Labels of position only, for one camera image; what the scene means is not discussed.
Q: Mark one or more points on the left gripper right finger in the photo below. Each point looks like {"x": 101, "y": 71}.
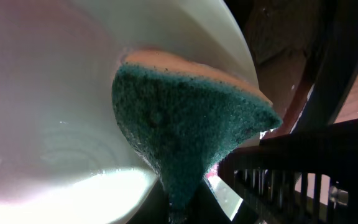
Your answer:
{"x": 205, "y": 209}

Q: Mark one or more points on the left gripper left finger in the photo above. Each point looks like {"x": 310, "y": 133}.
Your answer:
{"x": 154, "y": 209}

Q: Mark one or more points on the green scrubbing sponge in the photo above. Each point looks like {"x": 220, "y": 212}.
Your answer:
{"x": 182, "y": 117}

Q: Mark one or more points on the round black serving tray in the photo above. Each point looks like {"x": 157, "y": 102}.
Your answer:
{"x": 306, "y": 56}

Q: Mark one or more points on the mint plate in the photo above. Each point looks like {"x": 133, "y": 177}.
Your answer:
{"x": 63, "y": 158}

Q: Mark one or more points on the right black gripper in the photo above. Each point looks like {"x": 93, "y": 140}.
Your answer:
{"x": 309, "y": 177}

